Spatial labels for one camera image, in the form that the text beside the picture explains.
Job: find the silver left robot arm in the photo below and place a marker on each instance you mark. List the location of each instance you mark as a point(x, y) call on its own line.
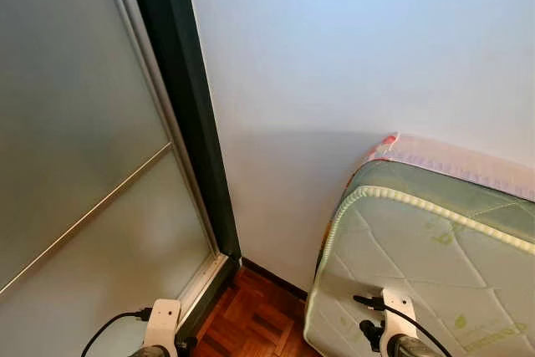
point(150, 352)

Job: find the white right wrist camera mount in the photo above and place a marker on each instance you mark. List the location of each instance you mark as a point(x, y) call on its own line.
point(397, 311)

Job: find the pink plastic wrapped mattress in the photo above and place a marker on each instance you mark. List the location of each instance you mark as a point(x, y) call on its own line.
point(451, 160)

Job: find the frosted glass sliding door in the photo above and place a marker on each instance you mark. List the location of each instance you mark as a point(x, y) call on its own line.
point(75, 81)

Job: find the dark wooden baseboard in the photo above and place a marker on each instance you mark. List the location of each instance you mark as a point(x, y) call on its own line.
point(272, 277)

